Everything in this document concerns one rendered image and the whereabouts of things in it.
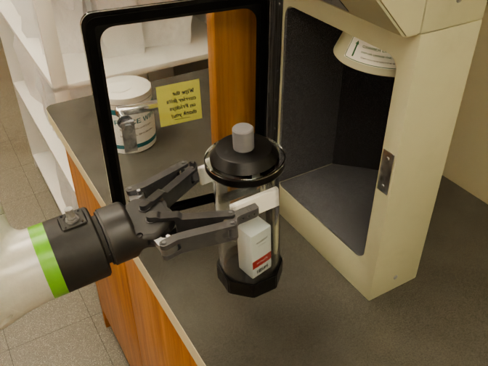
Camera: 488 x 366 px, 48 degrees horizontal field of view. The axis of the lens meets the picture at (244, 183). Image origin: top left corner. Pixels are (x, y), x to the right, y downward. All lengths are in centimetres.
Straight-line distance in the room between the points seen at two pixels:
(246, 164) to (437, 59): 28
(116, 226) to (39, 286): 11
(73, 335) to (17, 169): 125
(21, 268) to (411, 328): 61
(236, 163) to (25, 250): 27
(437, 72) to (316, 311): 43
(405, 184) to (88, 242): 46
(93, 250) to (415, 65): 45
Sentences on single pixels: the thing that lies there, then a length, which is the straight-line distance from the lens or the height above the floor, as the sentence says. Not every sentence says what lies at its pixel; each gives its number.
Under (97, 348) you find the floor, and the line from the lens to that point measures 214.
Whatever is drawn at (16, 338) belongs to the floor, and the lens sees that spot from 227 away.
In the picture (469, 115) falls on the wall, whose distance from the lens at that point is 127.
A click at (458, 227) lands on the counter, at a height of 94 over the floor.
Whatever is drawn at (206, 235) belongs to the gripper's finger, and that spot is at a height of 121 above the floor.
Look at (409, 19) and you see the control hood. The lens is 69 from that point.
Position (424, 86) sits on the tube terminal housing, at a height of 134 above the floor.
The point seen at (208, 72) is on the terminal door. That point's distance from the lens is 93.
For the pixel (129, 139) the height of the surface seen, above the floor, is 118.
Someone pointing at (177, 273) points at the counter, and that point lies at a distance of 101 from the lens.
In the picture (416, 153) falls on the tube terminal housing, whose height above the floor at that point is 123.
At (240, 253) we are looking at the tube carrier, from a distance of 77.
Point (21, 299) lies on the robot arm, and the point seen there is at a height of 119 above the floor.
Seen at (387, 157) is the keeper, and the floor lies 123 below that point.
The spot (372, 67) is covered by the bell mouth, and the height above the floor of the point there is 133.
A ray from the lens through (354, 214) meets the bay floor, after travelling 102.
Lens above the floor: 165
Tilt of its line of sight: 36 degrees down
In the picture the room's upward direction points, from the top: straight up
